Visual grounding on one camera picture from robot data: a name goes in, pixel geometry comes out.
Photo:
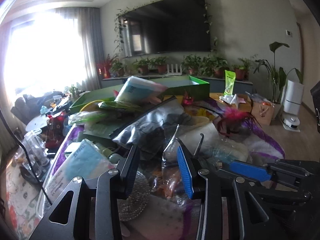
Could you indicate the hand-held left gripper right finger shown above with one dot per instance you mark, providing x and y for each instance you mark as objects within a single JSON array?
[{"x": 185, "y": 172}]

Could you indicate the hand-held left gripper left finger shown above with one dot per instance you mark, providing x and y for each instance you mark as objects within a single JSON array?
[{"x": 128, "y": 177}]

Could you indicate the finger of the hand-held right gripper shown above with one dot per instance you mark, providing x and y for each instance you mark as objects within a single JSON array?
[
  {"x": 250, "y": 171},
  {"x": 267, "y": 188}
]

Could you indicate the clear bag of orange pieces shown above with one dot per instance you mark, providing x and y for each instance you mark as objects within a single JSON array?
[{"x": 167, "y": 180}]

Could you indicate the green cardboard box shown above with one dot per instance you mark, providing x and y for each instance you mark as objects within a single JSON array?
[
  {"x": 197, "y": 86},
  {"x": 85, "y": 100}
]

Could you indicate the metal scourer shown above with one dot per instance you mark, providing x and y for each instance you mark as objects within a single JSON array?
[{"x": 132, "y": 202}]

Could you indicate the black hook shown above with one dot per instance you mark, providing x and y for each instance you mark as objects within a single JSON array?
[{"x": 200, "y": 142}]

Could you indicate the green bottle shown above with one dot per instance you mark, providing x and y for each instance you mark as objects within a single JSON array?
[{"x": 107, "y": 151}]

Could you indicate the beige cloth pouch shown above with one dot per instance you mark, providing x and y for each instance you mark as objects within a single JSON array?
[{"x": 207, "y": 132}]

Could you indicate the blue white tissue pack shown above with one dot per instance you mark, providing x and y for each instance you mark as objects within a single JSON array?
[
  {"x": 140, "y": 88},
  {"x": 80, "y": 162}
]

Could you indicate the dark green packet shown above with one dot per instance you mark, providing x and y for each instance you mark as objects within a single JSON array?
[{"x": 100, "y": 130}]

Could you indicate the red feather toy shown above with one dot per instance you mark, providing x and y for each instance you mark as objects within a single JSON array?
[{"x": 235, "y": 117}]

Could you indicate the grey zip bag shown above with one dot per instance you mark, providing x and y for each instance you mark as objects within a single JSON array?
[{"x": 155, "y": 122}]

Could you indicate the white robot vacuum dock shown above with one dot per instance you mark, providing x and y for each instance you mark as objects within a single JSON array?
[{"x": 290, "y": 122}]

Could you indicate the light green packet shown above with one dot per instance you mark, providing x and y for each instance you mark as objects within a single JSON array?
[{"x": 85, "y": 117}]

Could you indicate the white crumpled tissue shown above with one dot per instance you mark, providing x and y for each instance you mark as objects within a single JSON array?
[{"x": 231, "y": 98}]

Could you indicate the red beaded ornament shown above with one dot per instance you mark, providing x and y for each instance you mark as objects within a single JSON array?
[{"x": 53, "y": 127}]

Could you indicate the white air purifier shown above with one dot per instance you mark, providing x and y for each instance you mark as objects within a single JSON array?
[{"x": 294, "y": 92}]

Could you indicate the green standing pouch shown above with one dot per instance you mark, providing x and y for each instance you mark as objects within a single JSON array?
[{"x": 230, "y": 82}]

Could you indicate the grey television cabinet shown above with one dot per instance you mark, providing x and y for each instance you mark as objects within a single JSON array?
[{"x": 215, "y": 85}]

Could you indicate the tall potted leafy plant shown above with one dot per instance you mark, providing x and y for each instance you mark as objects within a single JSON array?
[{"x": 275, "y": 80}]

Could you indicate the clear glass bottle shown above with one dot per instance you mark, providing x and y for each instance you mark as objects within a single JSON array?
[{"x": 35, "y": 150}]

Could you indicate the white slatted rack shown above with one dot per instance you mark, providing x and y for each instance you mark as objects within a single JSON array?
[{"x": 173, "y": 69}]

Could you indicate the small potted plant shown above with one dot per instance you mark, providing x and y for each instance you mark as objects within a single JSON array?
[{"x": 73, "y": 90}]

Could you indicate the round side table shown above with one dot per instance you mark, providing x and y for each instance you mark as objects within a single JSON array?
[{"x": 37, "y": 123}]

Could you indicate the row of potted green plants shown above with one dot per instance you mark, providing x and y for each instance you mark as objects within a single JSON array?
[{"x": 192, "y": 63}]

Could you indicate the red flower arrangement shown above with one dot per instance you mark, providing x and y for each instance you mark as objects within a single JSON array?
[{"x": 103, "y": 66}]

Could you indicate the grey sofa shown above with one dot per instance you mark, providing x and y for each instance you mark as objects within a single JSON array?
[{"x": 22, "y": 105}]

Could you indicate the grey sheer curtain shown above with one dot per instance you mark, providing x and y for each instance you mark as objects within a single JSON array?
[{"x": 87, "y": 50}]

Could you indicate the green trailing vine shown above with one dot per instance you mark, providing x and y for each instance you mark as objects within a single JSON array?
[{"x": 117, "y": 30}]

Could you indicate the wall switch panel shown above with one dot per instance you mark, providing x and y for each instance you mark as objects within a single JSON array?
[{"x": 289, "y": 33}]

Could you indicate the black wall television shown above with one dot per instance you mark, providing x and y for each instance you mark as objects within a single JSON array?
[{"x": 170, "y": 25}]

